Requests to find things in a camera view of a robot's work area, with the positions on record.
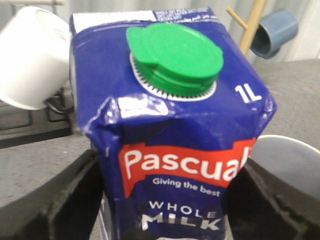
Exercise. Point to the white mug black handle right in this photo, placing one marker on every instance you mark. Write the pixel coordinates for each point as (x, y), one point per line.
(34, 58)

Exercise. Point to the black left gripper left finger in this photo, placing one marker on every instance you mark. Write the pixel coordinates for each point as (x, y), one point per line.
(64, 208)

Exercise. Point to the wooden mug tree stand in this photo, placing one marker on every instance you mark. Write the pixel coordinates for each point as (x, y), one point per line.
(251, 25)

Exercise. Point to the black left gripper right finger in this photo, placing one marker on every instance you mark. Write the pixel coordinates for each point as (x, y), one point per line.
(260, 206)

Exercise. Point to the black wire mug rack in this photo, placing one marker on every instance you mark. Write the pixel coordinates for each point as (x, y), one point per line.
(36, 125)

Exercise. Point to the blue white milk carton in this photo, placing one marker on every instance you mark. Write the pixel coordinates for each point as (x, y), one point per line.
(172, 109)

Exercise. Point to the white cup on table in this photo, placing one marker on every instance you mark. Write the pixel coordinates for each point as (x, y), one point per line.
(293, 161)

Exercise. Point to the blue enamel mug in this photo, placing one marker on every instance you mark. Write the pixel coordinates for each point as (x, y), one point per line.
(274, 30)

